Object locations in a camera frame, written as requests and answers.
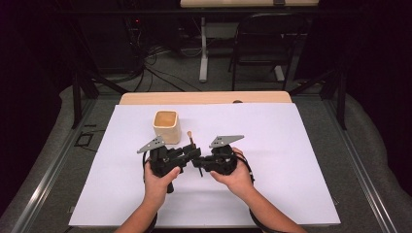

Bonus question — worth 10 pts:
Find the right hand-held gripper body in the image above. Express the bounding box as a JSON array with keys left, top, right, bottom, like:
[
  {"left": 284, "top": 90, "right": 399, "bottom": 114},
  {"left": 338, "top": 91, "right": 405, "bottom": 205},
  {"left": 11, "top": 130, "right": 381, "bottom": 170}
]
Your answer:
[{"left": 200, "top": 134, "right": 246, "bottom": 177}]

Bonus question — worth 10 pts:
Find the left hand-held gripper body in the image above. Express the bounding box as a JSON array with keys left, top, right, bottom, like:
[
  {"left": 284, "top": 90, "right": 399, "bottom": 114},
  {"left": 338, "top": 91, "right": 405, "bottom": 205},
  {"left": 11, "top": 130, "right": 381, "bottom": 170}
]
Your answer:
[{"left": 136, "top": 135, "right": 189, "bottom": 194}]

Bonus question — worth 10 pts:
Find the black pencil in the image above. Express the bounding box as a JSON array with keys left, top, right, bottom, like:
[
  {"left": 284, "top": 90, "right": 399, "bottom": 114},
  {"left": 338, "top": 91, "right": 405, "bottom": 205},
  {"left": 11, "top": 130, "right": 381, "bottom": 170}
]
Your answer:
[{"left": 186, "top": 130, "right": 205, "bottom": 179}]

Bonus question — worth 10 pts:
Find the person's right hand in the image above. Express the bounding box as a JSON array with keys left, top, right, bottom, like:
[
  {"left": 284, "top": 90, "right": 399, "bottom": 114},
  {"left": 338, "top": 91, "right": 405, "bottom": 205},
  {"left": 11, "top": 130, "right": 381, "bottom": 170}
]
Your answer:
[{"left": 209, "top": 147, "right": 256, "bottom": 199}]

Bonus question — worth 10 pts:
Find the person's left hand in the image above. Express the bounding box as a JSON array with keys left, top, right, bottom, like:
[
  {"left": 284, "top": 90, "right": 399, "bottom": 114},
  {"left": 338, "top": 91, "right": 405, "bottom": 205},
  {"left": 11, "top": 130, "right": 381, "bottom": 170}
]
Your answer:
[{"left": 143, "top": 160, "right": 182, "bottom": 204}]

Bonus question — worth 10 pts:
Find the beige square cup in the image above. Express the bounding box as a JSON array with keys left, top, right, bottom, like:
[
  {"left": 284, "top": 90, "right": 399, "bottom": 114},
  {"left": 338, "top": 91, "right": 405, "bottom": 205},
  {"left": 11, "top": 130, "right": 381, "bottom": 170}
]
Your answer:
[{"left": 152, "top": 110, "right": 182, "bottom": 146}]

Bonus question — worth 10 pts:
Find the wooden table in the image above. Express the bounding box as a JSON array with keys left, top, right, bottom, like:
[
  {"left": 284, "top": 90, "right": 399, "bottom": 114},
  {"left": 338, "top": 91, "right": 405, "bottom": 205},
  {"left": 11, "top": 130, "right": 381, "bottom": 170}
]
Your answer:
[{"left": 119, "top": 90, "right": 293, "bottom": 106}]

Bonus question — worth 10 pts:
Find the white table sheet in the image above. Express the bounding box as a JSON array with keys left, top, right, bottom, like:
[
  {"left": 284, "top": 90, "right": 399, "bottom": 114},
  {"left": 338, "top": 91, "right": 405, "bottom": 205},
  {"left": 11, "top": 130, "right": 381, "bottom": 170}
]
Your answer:
[{"left": 68, "top": 102, "right": 342, "bottom": 228}]

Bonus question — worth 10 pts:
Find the white desk leg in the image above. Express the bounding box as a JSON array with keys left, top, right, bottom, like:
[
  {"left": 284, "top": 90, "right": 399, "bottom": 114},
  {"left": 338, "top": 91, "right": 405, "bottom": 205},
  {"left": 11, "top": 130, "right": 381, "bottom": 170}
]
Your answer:
[{"left": 198, "top": 17, "right": 209, "bottom": 83}]

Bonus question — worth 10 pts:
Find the white desk foot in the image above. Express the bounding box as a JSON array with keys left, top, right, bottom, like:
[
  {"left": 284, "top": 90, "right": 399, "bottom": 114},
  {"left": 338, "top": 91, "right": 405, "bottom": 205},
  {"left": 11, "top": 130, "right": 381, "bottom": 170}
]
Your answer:
[{"left": 273, "top": 64, "right": 287, "bottom": 83}]

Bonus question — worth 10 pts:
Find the black metal stand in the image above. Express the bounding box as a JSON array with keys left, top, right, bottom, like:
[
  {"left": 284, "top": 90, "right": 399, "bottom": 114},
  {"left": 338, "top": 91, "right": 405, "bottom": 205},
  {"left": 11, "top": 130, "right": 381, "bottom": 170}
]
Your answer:
[
  {"left": 68, "top": 18, "right": 131, "bottom": 130},
  {"left": 289, "top": 62, "right": 349, "bottom": 131}
]

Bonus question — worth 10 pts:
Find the black folding chair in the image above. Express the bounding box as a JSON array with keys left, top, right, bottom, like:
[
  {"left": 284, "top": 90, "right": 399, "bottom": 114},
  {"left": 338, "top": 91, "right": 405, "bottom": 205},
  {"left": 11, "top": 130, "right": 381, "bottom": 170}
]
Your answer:
[{"left": 227, "top": 12, "right": 309, "bottom": 92}]

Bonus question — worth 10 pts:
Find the background desk top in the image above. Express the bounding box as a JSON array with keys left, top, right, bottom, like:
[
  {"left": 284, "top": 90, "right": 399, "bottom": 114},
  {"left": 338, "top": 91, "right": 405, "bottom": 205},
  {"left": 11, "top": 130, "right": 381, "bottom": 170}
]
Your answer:
[{"left": 179, "top": 0, "right": 321, "bottom": 9}]

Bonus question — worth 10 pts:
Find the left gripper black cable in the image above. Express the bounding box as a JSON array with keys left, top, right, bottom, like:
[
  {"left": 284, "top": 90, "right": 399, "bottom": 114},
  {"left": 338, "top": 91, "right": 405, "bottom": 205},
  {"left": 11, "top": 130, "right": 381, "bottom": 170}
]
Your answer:
[{"left": 141, "top": 150, "right": 159, "bottom": 233}]

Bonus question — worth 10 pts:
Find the bundle of floor cables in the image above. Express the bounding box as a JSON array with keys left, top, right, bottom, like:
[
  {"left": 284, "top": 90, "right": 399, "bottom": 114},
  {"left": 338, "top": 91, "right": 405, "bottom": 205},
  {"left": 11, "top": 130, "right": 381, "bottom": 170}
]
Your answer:
[{"left": 121, "top": 17, "right": 202, "bottom": 93}]

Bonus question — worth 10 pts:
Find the metal floor rail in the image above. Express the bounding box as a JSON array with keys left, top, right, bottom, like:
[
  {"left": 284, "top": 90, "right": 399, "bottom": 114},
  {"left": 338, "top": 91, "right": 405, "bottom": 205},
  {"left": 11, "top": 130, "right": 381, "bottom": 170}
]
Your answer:
[
  {"left": 323, "top": 96, "right": 398, "bottom": 233},
  {"left": 10, "top": 96, "right": 99, "bottom": 233}
]

